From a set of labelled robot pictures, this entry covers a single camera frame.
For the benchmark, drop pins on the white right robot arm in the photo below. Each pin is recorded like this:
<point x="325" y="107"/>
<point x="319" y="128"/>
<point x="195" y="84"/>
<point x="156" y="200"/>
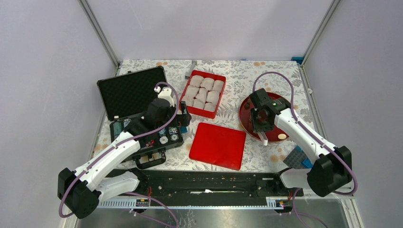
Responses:
<point x="331" y="165"/>

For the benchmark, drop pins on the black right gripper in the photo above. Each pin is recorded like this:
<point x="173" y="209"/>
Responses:
<point x="257" y="128"/>

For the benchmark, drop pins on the dark red round tray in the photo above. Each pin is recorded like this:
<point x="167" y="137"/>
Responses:
<point x="245" y="118"/>

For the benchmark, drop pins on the blue lego brick on baseplate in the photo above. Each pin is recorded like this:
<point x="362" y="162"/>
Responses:
<point x="307" y="163"/>

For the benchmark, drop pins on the red tin box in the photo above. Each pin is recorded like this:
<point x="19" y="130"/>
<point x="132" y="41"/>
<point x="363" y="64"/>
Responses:
<point x="195" y="93"/>

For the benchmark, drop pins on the white dome chocolate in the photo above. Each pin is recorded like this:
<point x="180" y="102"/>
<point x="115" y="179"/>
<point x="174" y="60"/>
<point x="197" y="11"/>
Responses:
<point x="282" y="136"/>

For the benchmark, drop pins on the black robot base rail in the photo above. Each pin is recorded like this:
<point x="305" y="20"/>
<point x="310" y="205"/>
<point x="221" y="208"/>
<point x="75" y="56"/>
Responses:
<point x="212" y="189"/>

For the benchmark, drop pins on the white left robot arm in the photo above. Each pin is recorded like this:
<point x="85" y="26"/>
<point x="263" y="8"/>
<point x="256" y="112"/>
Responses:
<point x="82" y="189"/>

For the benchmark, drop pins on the red tin lid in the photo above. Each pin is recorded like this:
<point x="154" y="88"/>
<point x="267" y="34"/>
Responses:
<point x="217" y="145"/>

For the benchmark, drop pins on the grey lego baseplate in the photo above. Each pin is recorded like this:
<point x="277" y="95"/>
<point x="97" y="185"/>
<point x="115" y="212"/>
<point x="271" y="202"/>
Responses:
<point x="295" y="158"/>

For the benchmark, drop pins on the black poker chip case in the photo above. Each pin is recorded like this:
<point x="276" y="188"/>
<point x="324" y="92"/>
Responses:
<point x="125" y="98"/>

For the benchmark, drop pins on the silver tweezers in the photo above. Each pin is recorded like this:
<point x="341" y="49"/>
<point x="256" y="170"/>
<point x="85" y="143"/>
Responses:
<point x="263" y="138"/>

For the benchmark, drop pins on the grey metal bracket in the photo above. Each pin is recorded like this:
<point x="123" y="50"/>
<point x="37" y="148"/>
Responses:
<point x="188" y="73"/>

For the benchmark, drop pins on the white paper cup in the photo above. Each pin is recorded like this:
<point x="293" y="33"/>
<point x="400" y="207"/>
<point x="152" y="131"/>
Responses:
<point x="213" y="97"/>

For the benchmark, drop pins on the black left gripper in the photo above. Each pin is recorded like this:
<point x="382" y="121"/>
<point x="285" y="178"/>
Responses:
<point x="182" y="119"/>

